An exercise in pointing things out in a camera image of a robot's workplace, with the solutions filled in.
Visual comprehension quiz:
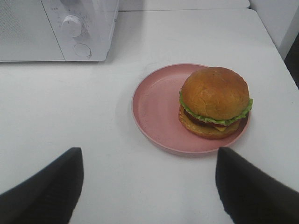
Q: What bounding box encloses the pink round plate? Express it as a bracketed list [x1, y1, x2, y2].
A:
[132, 63, 250, 157]

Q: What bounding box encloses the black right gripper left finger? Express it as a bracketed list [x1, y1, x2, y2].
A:
[0, 147, 84, 224]

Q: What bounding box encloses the white microwave oven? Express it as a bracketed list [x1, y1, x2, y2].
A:
[0, 0, 119, 62]

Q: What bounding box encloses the burger with lettuce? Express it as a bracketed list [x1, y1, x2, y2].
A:
[178, 67, 254, 140]

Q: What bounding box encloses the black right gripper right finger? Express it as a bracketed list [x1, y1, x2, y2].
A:
[215, 147, 299, 224]

